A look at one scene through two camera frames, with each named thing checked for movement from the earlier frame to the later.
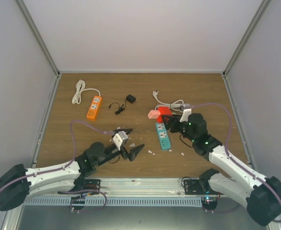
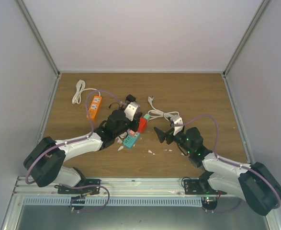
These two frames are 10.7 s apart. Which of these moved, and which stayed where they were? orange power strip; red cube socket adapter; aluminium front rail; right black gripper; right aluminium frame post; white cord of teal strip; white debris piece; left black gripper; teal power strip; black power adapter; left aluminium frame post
Moved: right black gripper; white cord of teal strip; left black gripper; red cube socket adapter; teal power strip
Stayed: black power adapter; aluminium front rail; right aluminium frame post; orange power strip; white debris piece; left aluminium frame post
